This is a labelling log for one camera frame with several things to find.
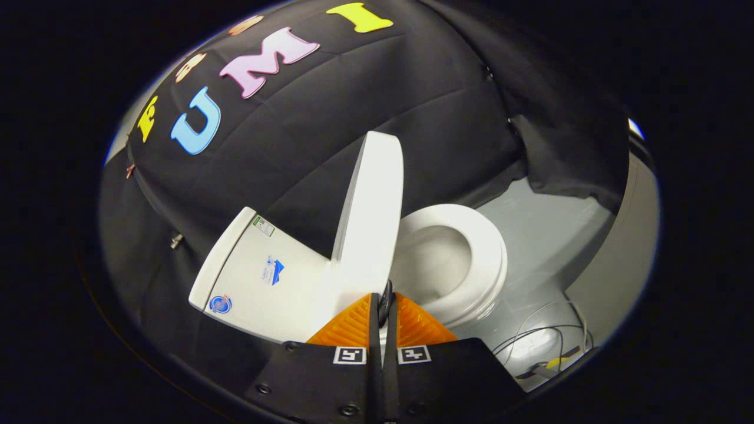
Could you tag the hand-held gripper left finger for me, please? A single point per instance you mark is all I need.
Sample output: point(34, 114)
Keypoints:
point(374, 353)

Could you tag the white toilet bowl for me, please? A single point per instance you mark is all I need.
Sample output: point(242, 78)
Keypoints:
point(480, 309)

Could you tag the white toilet tank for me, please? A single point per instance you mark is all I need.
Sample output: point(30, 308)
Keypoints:
point(265, 282)

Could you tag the black backdrop cloth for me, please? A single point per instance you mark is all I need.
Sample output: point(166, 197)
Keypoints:
point(330, 129)

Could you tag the dark round lid pull tab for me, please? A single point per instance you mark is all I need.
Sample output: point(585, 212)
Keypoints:
point(386, 303)

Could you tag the red clip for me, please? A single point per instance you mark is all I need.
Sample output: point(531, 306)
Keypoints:
point(129, 171)

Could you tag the white toilet lid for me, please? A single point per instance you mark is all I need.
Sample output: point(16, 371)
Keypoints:
point(371, 224)

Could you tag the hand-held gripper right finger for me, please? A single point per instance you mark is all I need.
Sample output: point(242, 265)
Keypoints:
point(390, 365)

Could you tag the metal clip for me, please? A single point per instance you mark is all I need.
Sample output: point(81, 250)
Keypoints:
point(175, 240)

